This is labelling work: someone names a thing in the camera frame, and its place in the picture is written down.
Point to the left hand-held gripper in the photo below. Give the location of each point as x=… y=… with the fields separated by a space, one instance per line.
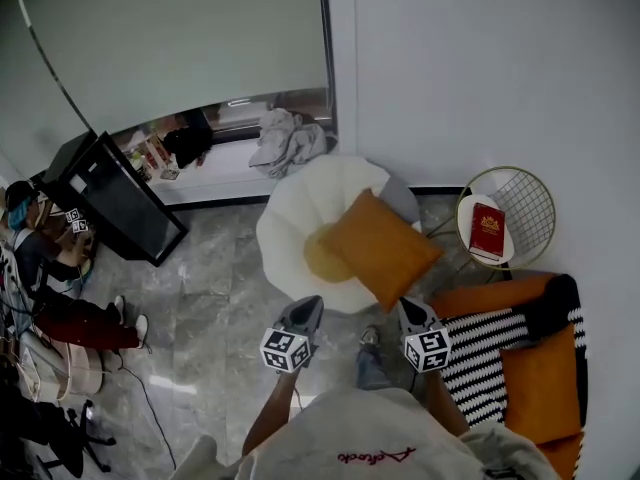
x=285 y=350

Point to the beige round stool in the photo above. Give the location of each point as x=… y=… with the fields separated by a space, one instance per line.
x=75 y=368

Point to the person's right forearm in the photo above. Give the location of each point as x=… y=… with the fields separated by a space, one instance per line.
x=447 y=403

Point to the pile of colourful small boxes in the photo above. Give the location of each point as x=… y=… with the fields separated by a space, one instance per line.
x=155 y=160

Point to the person's left forearm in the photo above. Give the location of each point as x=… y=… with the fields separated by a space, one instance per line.
x=272 y=413

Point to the black bag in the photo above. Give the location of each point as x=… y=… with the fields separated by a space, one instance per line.
x=187 y=140

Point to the black office chair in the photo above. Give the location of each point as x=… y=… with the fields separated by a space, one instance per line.
x=65 y=438

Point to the white beanbag chair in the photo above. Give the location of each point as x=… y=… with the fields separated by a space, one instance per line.
x=290 y=218

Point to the orange sofa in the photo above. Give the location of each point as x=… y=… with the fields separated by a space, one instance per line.
x=480 y=298

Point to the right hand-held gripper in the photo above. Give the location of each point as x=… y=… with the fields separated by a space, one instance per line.
x=430 y=350

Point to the red hardcover book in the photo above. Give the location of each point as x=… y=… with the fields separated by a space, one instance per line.
x=487 y=230

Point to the grey crumpled clothes pile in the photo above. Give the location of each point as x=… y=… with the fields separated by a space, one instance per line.
x=285 y=140

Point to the white roller blind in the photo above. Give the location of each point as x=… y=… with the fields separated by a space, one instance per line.
x=175 y=43
x=30 y=93

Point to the person's blue jeans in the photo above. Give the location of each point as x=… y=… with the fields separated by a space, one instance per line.
x=372 y=370

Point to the black glass door cabinet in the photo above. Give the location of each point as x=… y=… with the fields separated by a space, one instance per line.
x=125 y=208

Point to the person's right shoe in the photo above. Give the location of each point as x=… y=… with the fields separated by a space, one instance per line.
x=370 y=336

